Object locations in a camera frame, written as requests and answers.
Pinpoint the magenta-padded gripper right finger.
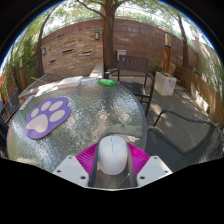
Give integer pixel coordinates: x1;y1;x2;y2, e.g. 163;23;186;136
125;142;174;188

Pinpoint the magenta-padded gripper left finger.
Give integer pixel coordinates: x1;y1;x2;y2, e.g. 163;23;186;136
52;142;101;188

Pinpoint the white computer mouse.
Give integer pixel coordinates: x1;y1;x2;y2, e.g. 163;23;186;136
96;135;129;176

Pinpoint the purple paw-shaped mouse pad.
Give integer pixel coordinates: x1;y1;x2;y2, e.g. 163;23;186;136
24;96;72;140

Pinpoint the black wicker armchair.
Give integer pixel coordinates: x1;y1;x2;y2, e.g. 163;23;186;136
145;108;224;164

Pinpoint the black mesh chair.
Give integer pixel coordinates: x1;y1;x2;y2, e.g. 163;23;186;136
0;113;11;158
3;88;20;116

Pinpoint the white licence plate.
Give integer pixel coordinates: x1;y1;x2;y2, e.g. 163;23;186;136
18;94;36;111

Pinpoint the colourful printed magazine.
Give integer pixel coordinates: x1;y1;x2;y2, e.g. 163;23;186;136
34;83;59;98

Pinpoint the white square planter box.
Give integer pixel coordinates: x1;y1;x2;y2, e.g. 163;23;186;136
153;71;178;97

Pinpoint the white open book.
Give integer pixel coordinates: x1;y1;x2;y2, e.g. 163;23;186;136
56;75;84;89

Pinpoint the small blue-white booklet stack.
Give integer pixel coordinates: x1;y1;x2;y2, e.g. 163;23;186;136
80;77;99;84

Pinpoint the wooden slat bench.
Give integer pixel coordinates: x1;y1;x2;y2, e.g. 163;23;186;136
174;66;224;126

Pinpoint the slim leaning tree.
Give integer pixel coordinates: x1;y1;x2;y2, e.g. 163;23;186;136
34;8;58;78

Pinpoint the slim straight tree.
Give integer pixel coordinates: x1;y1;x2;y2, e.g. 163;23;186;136
176;13;189;69

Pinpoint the thick forked tree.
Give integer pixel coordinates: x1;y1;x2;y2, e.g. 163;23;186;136
76;0;134;71

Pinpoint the wooden garden lamp post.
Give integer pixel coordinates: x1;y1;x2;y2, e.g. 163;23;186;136
162;28;173;74

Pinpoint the grey wall utility box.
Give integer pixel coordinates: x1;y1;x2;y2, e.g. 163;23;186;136
115;49;128;63

